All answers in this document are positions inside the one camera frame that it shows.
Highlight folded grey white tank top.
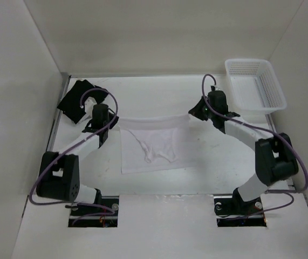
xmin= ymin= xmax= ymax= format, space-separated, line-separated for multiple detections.
xmin=77 ymin=115 xmax=89 ymax=125

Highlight right metal table rail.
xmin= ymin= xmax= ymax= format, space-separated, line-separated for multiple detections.
xmin=256 ymin=120 xmax=297 ymax=193

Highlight metal table rail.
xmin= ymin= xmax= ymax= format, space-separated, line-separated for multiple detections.
xmin=256 ymin=120 xmax=297 ymax=193
xmin=36 ymin=72 xmax=71 ymax=195

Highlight white plastic basket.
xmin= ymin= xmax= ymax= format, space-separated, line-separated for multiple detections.
xmin=224 ymin=58 xmax=287 ymax=115

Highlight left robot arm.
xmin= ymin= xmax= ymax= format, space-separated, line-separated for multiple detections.
xmin=32 ymin=104 xmax=119 ymax=215

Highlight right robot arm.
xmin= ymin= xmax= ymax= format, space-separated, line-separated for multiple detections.
xmin=188 ymin=90 xmax=298 ymax=217

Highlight folded black tank top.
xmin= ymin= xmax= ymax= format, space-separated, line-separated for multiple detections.
xmin=57 ymin=80 xmax=108 ymax=124

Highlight left metal table rail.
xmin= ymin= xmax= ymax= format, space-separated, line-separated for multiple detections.
xmin=36 ymin=72 xmax=71 ymax=195

